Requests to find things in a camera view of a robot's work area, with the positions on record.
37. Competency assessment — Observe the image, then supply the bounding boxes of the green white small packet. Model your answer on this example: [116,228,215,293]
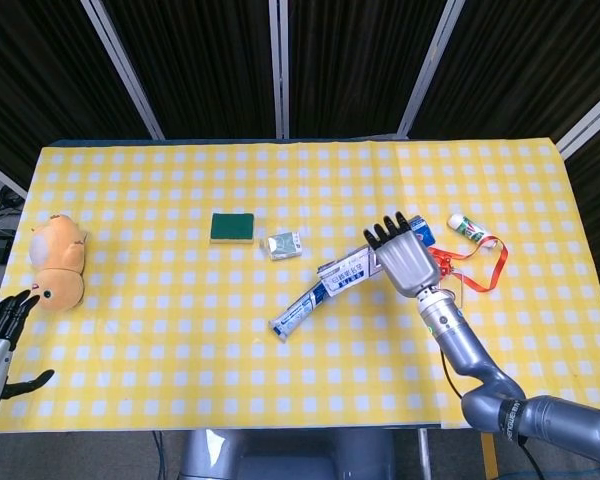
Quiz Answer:
[267,230,303,262]

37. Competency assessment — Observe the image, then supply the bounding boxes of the grey table leg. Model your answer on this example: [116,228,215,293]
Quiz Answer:
[416,428,433,480]

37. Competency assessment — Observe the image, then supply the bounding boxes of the orange plush toy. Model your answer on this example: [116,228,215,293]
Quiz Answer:
[28,213,89,313]

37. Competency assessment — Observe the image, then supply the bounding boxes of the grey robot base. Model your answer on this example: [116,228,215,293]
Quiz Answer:
[178,428,396,480]

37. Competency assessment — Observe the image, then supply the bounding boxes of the blue white toothpaste tube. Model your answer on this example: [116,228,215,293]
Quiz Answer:
[268,279,331,344]

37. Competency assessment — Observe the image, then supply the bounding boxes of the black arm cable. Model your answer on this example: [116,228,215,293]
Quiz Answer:
[438,344,546,480]

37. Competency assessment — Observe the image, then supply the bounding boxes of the white bottle green print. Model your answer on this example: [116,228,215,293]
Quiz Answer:
[447,213,499,251]

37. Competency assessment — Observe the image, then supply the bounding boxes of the orange ribbon lanyard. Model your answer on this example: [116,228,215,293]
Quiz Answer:
[427,234,510,292]

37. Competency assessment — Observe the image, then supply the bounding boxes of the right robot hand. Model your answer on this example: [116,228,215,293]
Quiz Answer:
[362,211,441,300]

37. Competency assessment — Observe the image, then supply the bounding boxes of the green yellow sponge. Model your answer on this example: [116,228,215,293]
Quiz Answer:
[209,212,256,246]

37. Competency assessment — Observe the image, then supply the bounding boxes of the white partition post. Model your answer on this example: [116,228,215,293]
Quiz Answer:
[268,0,292,140]
[554,79,600,160]
[396,0,464,139]
[79,0,167,140]
[0,153,30,199]

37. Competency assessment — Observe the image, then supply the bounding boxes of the black thin cable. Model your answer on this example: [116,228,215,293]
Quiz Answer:
[152,429,167,480]

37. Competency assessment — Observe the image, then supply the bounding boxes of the yellow white checked tablecloth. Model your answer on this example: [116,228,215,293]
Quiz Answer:
[0,137,600,434]

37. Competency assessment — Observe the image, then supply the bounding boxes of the blue white toothpaste box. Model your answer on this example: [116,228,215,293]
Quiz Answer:
[315,213,434,300]

